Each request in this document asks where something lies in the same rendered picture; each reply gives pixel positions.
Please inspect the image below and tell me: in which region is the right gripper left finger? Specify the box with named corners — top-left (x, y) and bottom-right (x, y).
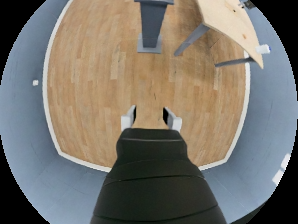
top-left (121, 105), bottom-right (137, 131)

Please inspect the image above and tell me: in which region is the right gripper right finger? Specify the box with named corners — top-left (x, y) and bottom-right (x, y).
top-left (162, 107), bottom-right (182, 132)

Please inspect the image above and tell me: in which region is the white plastic bottle with blue cap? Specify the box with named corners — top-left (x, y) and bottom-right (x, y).
top-left (255, 45), bottom-right (271, 53)

